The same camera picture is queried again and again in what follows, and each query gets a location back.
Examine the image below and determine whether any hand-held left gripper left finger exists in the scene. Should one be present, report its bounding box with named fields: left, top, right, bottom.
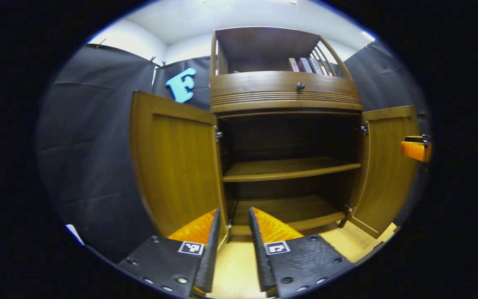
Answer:
left=117, top=207, right=222, bottom=298

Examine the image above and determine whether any wooden cabinet door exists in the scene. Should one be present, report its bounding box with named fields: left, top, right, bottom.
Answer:
left=129, top=90, right=228, bottom=246
left=349, top=105, right=420, bottom=239

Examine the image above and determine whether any wooden double-door shoe cabinet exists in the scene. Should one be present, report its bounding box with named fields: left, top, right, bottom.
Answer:
left=129, top=26, right=420, bottom=246

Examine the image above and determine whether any wooden cabinet drawer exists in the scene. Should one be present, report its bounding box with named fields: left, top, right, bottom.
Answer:
left=210, top=70, right=364, bottom=114

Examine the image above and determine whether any wooden cabinet shelf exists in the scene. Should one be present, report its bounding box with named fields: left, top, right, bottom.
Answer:
left=222, top=156, right=362, bottom=183

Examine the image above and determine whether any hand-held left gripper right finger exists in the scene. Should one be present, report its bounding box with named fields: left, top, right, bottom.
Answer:
left=248, top=206, right=354, bottom=298

